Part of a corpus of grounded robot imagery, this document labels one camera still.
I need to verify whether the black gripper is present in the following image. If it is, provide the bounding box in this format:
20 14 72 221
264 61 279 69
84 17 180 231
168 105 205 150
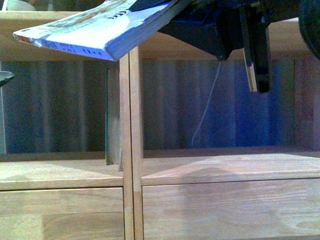
157 0 273 94

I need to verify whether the light blue paperback book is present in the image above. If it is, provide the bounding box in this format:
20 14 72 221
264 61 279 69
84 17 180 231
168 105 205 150
12 0 182 61

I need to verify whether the right wooden shelf unit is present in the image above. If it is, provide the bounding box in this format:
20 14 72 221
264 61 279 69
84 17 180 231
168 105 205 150
127 33 320 240

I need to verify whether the wooden shelf unit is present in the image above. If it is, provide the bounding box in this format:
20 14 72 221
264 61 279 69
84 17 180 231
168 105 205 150
127 33 320 240
0 11 135 240

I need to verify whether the left wooden shelf unit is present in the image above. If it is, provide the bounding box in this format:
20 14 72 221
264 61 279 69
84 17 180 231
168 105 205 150
0 11 135 240

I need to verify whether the green standing book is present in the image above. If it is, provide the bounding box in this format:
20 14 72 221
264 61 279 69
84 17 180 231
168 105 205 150
105 69 121 165

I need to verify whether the upper right wooden drawer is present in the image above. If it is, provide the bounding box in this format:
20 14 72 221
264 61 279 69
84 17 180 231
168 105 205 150
142 179 320 240

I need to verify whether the wooden drawer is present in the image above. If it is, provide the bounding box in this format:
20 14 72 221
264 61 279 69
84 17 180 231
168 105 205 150
142 179 320 240
0 187 125 240

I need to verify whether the pale green bowl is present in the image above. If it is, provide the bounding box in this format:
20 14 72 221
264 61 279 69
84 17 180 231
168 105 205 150
1 0 36 12

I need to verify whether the upper left wooden drawer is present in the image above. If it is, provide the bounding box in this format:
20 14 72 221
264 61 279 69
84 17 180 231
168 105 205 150
0 187 125 240

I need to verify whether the thin white cable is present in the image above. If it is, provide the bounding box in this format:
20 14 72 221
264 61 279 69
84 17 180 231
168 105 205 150
191 61 222 148

